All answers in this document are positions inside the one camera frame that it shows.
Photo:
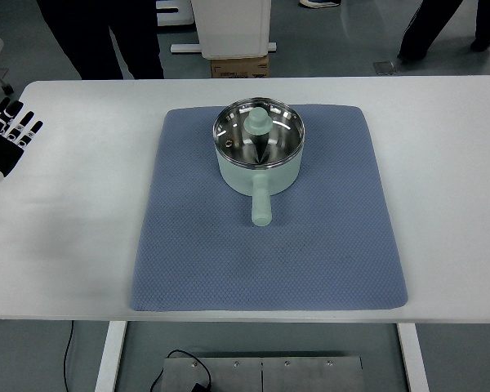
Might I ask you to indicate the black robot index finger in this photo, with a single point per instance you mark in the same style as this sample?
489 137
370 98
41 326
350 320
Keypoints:
30 134

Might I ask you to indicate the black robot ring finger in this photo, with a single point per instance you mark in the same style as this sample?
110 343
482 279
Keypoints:
9 114

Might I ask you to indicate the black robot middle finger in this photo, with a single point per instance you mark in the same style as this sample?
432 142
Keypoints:
16 132

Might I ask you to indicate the green pot with handle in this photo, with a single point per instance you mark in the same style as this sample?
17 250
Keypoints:
260 184

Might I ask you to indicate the person in dark trousers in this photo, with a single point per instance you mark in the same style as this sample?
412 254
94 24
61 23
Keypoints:
87 31

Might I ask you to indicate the white table leg left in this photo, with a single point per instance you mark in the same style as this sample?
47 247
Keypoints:
111 357

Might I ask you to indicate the white table leg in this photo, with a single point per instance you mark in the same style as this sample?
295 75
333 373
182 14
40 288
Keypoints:
412 357
111 357

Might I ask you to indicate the white machine in background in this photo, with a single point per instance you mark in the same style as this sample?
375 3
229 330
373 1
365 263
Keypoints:
174 13

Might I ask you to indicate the cardboard box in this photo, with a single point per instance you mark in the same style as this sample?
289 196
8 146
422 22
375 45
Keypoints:
257 67

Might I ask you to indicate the glass lid with green knob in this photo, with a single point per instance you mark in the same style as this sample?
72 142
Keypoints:
258 133

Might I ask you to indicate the blue textured mat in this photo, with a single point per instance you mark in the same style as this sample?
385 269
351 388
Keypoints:
329 246

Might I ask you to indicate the metal floor socket plate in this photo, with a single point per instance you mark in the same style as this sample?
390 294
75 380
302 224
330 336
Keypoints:
384 68

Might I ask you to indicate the white table leg right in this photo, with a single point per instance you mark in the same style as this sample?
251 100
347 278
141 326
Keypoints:
412 357

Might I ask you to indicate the white pedestal stand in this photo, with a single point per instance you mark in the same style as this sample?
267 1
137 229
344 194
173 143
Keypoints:
230 29

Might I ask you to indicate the metal base plate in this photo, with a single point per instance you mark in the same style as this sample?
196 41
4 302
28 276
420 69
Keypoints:
294 373

